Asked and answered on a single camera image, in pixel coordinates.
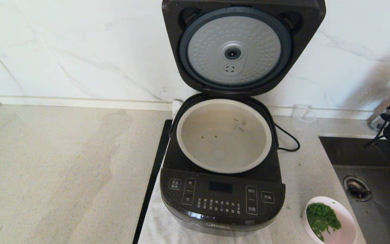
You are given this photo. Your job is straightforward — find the chopped green onions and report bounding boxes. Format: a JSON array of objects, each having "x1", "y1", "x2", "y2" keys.
[{"x1": 306, "y1": 203, "x2": 342, "y2": 242}]

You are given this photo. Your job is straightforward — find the grey inner cooking pot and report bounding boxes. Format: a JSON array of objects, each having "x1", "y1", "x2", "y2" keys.
[{"x1": 176, "y1": 99, "x2": 273, "y2": 174}]

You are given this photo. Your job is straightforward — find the steel sink basin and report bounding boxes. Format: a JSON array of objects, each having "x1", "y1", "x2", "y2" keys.
[{"x1": 319, "y1": 136, "x2": 390, "y2": 244}]

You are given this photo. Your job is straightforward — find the chrome faucet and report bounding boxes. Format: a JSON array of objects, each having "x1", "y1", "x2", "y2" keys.
[{"x1": 367, "y1": 100, "x2": 390, "y2": 133}]

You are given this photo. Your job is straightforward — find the black power cord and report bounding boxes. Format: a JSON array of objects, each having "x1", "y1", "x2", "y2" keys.
[{"x1": 275, "y1": 124, "x2": 300, "y2": 152}]

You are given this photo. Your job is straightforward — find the black rice cooker base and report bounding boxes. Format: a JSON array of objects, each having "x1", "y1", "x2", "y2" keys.
[{"x1": 160, "y1": 93, "x2": 286, "y2": 237}]

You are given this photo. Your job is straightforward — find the white cloth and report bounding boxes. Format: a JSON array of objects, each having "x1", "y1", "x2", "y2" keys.
[{"x1": 137, "y1": 100, "x2": 273, "y2": 244}]

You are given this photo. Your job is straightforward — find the round sink drain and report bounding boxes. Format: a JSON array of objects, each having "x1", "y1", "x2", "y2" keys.
[{"x1": 343, "y1": 175, "x2": 372, "y2": 202}]

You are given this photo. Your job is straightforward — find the black flat strip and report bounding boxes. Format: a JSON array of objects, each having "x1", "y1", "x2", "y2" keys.
[{"x1": 133, "y1": 120, "x2": 174, "y2": 244}]

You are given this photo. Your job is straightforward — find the pink bowl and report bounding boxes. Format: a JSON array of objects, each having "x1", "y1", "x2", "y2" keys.
[{"x1": 302, "y1": 196, "x2": 357, "y2": 244}]

